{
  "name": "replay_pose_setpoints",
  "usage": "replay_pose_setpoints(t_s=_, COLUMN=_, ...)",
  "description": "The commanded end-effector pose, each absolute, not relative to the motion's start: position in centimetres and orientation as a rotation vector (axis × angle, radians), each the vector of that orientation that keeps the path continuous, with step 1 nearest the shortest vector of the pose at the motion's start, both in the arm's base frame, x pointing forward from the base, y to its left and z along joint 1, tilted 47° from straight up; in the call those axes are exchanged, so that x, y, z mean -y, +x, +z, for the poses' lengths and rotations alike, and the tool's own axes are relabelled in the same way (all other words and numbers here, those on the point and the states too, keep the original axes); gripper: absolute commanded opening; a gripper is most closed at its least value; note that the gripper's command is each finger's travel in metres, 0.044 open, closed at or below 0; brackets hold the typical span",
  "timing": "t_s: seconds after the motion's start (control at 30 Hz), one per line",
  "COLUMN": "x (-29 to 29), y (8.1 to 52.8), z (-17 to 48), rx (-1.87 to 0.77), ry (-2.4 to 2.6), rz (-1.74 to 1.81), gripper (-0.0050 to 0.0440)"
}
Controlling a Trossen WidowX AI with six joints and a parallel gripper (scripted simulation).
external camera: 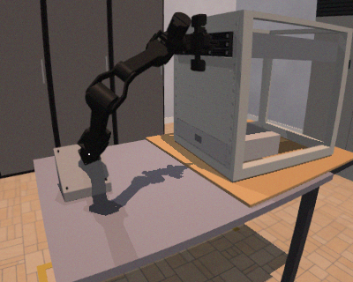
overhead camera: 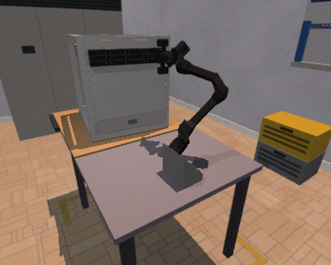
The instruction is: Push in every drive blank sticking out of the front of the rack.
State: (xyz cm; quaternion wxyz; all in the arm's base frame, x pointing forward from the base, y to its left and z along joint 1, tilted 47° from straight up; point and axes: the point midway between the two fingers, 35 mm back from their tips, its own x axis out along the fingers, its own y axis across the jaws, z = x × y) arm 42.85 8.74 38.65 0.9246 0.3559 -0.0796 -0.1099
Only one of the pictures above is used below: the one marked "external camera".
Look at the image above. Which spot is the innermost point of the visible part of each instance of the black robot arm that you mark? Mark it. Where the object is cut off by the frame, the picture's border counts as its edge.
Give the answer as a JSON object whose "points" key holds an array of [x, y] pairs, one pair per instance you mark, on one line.
{"points": [[103, 102]]}

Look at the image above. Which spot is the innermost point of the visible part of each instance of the grey open rack frame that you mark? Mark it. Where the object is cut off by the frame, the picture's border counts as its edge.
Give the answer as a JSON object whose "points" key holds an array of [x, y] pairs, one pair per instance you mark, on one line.
{"points": [[211, 106]]}

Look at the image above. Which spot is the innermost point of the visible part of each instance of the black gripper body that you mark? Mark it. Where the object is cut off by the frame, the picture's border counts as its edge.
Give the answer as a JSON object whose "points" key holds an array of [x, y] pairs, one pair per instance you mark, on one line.
{"points": [[196, 64]]}

